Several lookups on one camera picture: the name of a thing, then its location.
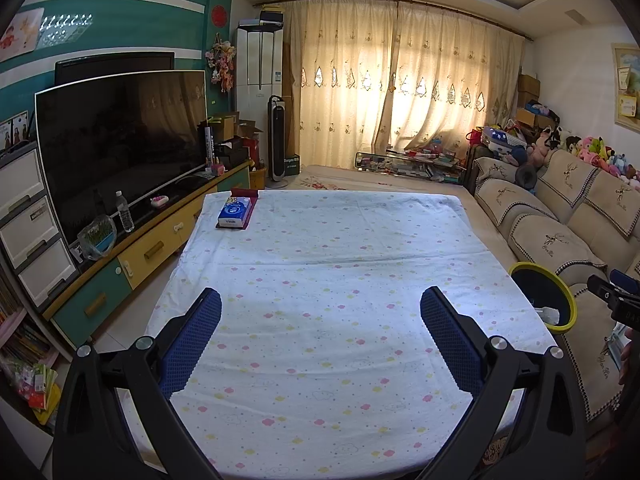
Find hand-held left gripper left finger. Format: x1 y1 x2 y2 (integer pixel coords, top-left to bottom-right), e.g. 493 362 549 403
52 286 223 480

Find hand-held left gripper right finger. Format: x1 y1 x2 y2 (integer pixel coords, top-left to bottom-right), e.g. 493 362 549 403
416 286 587 480

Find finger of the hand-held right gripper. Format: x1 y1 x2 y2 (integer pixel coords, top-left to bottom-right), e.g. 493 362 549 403
586 269 640 311

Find black bin with yellow rim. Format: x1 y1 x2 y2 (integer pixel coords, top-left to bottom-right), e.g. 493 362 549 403
508 261 579 336

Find beige sofa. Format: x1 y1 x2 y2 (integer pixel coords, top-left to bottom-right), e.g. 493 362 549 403
464 147 640 427

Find yellow and teal tv cabinet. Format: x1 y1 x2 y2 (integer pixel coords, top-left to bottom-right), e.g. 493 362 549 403
42 159 256 352

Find white floral tablecloth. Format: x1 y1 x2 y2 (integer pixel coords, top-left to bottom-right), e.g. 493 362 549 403
144 188 559 467

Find blue tissue pack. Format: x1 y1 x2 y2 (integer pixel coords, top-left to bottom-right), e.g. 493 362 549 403
217 197 253 229

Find clear bag with greenery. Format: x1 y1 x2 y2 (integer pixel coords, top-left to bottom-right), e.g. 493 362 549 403
76 213 119 261

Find clear water bottle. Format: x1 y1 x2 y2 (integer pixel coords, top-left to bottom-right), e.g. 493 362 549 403
115 190 135 234

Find pile of plush toys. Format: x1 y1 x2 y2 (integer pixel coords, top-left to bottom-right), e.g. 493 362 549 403
467 101 640 183

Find bookshelf with books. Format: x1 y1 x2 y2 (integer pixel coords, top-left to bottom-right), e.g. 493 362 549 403
0 275 67 428

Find glass coffee table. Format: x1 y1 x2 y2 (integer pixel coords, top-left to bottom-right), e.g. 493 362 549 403
354 149 464 184

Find floral floor rug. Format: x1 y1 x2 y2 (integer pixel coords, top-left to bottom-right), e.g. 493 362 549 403
299 164 469 194

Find white plastic drawer unit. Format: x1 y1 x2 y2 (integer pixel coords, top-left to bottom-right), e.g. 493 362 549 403
0 141 82 312

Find large curved television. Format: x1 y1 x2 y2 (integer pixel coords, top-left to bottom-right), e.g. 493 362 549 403
33 69 209 242

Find stacked cardboard boxes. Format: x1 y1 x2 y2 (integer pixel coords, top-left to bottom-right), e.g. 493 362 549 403
516 73 541 129

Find black tower fan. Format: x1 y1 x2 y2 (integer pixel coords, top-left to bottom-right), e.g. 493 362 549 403
267 94 288 182

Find open cardboard boxes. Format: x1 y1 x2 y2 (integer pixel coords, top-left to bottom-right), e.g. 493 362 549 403
212 111 264 144

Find cream embroidered curtain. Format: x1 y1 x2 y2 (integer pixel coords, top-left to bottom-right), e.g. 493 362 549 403
279 0 524 182

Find standing photo prints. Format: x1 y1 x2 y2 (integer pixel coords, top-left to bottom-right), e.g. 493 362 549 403
0 110 29 154

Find hanging flower decoration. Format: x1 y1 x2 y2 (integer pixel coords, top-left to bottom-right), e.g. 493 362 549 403
205 34 236 94

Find white standing air conditioner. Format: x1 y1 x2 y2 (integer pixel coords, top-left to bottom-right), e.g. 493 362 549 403
235 24 285 182

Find small black television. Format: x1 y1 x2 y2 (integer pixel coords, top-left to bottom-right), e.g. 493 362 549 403
54 51 176 86

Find brown curtain rod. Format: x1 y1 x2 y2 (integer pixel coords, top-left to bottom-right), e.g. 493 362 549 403
252 0 529 41

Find framed wall picture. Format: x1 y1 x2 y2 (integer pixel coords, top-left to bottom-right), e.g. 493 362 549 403
610 42 640 134

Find crystal wall decoration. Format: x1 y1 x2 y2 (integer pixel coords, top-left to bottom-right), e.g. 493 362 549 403
38 12 94 47

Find wall poster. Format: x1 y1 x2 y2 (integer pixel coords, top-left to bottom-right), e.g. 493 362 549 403
0 7 45 64

